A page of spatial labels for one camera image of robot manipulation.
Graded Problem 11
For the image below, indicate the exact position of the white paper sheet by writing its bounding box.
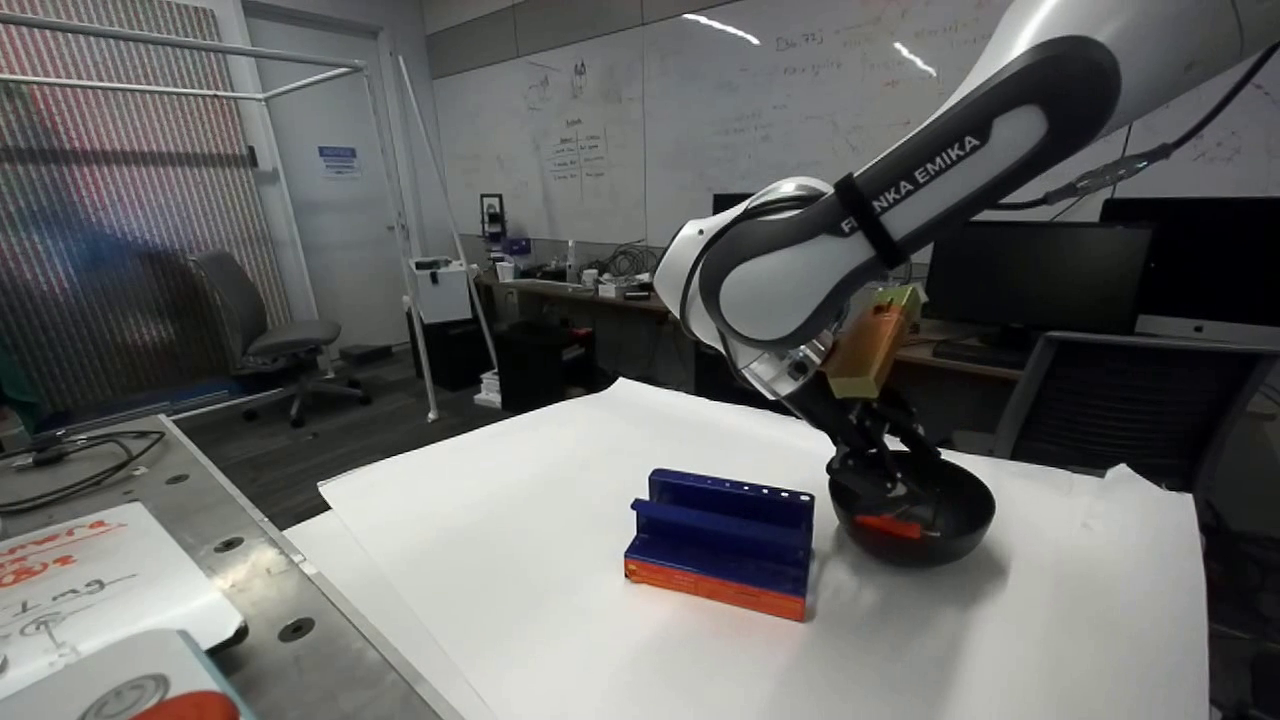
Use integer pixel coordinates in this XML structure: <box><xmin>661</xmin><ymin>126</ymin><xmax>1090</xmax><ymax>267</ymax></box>
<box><xmin>287</xmin><ymin>378</ymin><xmax>1212</xmax><ymax>720</ymax></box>

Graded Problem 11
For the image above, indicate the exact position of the white paper with red writing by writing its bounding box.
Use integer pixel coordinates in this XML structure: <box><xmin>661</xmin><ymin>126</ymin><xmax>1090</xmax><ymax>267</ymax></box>
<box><xmin>0</xmin><ymin>502</ymin><xmax>246</xmax><ymax>695</ymax></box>

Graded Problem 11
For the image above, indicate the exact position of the right black monitor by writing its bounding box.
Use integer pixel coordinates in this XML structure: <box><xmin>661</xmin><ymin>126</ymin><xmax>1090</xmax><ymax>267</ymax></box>
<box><xmin>923</xmin><ymin>219</ymin><xmax>1153</xmax><ymax>332</ymax></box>

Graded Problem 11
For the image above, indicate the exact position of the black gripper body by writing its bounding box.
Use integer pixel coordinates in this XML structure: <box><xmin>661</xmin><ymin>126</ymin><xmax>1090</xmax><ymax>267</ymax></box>
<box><xmin>791</xmin><ymin>385</ymin><xmax>940</xmax><ymax>493</ymax></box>

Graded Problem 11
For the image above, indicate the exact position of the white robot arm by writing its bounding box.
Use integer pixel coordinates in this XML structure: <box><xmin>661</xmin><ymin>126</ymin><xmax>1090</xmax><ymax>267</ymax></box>
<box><xmin>658</xmin><ymin>0</ymin><xmax>1280</xmax><ymax>489</ymax></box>

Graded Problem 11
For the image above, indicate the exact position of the grey office chair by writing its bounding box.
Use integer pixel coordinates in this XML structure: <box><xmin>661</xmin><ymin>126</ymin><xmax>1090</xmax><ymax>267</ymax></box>
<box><xmin>190</xmin><ymin>251</ymin><xmax>371</xmax><ymax>426</ymax></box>

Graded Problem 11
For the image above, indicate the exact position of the tan wrist camera mount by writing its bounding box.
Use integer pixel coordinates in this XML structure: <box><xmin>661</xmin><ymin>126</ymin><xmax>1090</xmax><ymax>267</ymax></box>
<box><xmin>823</xmin><ymin>284</ymin><xmax>923</xmax><ymax>399</ymax></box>

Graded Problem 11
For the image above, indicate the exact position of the black cable on table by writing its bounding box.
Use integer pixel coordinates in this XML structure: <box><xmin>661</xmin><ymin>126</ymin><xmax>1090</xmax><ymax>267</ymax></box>
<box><xmin>0</xmin><ymin>426</ymin><xmax>168</xmax><ymax>518</ymax></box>

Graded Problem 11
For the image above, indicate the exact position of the orange handled hex key tool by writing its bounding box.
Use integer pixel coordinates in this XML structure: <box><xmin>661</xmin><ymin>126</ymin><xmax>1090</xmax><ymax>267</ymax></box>
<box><xmin>852</xmin><ymin>511</ymin><xmax>927</xmax><ymax>545</ymax></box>

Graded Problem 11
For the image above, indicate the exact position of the blue and orange tool holder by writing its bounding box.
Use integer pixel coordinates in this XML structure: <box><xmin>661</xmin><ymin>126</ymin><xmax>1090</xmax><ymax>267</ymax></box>
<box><xmin>625</xmin><ymin>466</ymin><xmax>818</xmax><ymax>619</ymax></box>

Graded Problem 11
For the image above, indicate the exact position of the dark chair back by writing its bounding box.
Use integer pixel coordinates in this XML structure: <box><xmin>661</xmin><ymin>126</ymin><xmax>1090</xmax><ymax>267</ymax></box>
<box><xmin>996</xmin><ymin>332</ymin><xmax>1275</xmax><ymax>493</ymax></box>

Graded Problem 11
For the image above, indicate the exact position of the white and red round object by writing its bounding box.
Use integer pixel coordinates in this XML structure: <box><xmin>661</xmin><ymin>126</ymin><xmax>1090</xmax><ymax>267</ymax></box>
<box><xmin>0</xmin><ymin>631</ymin><xmax>260</xmax><ymax>720</ymax></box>

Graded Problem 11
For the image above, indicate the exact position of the black bowl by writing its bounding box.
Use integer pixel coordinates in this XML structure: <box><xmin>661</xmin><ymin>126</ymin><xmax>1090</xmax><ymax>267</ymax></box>
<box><xmin>829</xmin><ymin>458</ymin><xmax>996</xmax><ymax>566</ymax></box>

